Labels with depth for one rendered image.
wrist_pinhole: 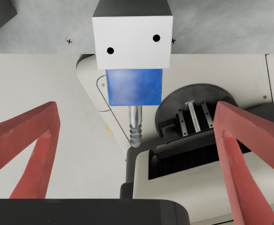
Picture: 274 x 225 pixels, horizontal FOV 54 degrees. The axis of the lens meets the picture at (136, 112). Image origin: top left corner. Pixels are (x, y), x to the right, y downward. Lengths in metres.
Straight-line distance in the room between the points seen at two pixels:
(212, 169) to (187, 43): 0.21
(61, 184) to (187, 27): 1.50
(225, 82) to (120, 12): 0.74
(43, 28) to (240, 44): 0.17
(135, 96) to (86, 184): 1.44
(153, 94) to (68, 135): 1.19
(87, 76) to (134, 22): 0.69
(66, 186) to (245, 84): 1.16
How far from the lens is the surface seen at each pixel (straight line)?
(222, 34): 0.25
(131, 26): 0.18
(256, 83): 0.93
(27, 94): 1.30
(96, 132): 1.35
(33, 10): 0.24
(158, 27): 0.18
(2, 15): 0.23
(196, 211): 0.40
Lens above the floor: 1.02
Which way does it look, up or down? 54 degrees down
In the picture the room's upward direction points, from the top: 180 degrees clockwise
